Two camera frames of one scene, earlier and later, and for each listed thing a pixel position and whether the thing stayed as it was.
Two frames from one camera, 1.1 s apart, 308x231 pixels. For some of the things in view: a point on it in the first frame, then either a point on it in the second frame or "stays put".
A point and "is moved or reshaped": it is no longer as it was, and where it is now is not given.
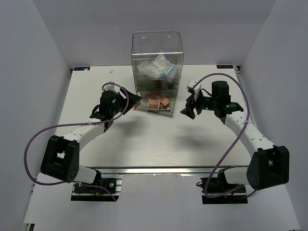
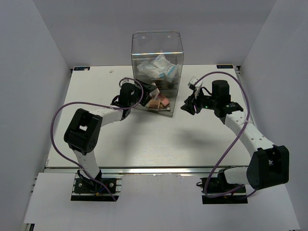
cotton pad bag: [148, 69] stays put
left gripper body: [120, 102] to [137, 93]
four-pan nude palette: [154, 103] stays put
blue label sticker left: [81, 68] stays put
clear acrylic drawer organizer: [157, 65] stays put
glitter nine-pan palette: [138, 103] is moved or reshaped
